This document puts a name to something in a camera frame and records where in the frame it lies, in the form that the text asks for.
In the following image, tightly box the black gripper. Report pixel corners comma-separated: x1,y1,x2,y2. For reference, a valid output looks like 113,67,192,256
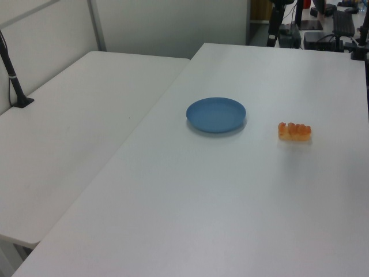
266,3,285,47

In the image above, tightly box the orange glazed bread roll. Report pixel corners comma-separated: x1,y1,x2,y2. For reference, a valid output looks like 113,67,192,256
277,122,312,141

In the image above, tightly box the wooden door panel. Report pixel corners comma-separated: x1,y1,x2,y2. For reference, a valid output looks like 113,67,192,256
250,0,273,23

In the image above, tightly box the black flat device box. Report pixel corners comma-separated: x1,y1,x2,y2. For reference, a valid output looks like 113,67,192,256
304,31,344,53

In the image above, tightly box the black monitor stand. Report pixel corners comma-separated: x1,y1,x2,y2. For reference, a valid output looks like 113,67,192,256
293,0,324,31

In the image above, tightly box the black desk object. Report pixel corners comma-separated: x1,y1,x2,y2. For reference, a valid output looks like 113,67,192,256
310,3,337,18

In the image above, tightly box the blue round plate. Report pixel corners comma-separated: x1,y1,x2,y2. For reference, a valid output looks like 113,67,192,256
186,97,247,134

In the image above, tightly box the black clamp mount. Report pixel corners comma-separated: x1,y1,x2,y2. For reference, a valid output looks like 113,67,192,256
350,17,369,61

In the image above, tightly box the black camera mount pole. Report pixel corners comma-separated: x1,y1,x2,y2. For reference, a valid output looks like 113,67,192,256
0,28,35,109

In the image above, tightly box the black cable along pole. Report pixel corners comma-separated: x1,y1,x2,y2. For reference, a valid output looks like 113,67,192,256
0,30,14,107

